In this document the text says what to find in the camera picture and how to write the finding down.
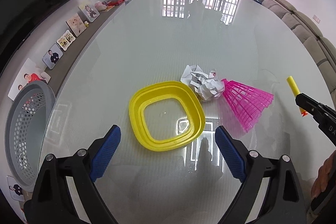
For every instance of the yellow square plastic lid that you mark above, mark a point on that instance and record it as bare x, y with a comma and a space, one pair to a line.
166, 116

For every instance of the yellow foam dart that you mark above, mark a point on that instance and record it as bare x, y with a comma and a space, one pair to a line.
295, 90

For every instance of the grey low TV cabinet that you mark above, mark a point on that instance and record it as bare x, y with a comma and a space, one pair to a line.
61, 70

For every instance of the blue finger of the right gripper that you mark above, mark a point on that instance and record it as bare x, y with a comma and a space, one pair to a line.
310, 105

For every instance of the grey fabric sofa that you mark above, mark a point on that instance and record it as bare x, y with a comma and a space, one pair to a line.
319, 47

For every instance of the crumpled white paper wrapper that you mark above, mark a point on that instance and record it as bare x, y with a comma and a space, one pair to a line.
206, 85

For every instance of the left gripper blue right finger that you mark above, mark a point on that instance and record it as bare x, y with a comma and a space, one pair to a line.
283, 201

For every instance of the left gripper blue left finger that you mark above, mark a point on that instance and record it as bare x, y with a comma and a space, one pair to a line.
51, 201

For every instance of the photo of man in black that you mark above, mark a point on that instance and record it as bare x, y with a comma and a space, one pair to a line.
53, 55

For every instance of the small portrait photo card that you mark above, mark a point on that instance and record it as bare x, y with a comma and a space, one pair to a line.
16, 191

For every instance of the pink plush toy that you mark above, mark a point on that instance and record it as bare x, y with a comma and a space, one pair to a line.
100, 6

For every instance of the red packet on cabinet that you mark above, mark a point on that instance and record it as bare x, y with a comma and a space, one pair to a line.
114, 2

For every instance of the person's right hand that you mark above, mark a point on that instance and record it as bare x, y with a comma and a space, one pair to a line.
322, 179

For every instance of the child portrait photo frame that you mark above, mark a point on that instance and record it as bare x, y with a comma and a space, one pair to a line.
89, 11

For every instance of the small scalloped photo frame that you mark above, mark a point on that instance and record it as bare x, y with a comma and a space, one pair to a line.
66, 40

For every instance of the large family photo red clothes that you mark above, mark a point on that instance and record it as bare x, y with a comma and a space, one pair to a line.
28, 73

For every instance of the grey perforated laundry basket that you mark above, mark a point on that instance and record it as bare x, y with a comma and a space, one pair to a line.
25, 131

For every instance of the baby photo frame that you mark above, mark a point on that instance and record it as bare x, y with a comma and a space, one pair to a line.
76, 24

